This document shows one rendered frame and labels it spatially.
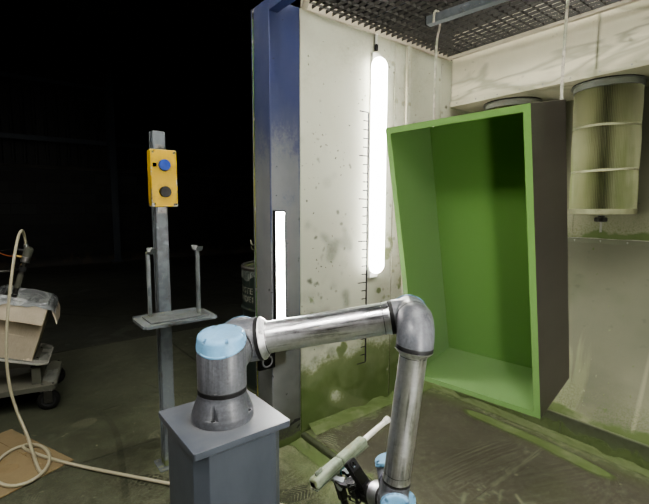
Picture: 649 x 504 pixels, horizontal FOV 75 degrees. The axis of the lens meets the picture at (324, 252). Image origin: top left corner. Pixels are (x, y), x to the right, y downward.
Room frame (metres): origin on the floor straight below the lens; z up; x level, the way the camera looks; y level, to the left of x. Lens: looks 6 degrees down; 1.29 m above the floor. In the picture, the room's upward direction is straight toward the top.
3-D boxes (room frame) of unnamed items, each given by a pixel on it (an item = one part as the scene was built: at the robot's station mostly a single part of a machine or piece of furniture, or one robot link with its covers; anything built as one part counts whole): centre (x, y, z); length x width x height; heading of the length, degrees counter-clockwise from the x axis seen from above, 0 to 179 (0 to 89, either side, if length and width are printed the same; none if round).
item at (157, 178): (1.99, 0.75, 1.42); 0.12 x 0.06 x 0.26; 128
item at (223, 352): (1.28, 0.32, 0.83); 0.17 x 0.15 x 0.18; 177
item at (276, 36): (2.27, 0.25, 1.14); 0.18 x 0.18 x 2.29; 38
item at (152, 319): (1.91, 0.68, 0.95); 0.26 x 0.15 x 0.32; 128
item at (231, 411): (1.28, 0.32, 0.69); 0.19 x 0.19 x 0.10
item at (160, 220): (2.03, 0.78, 0.82); 0.06 x 0.06 x 1.64; 38
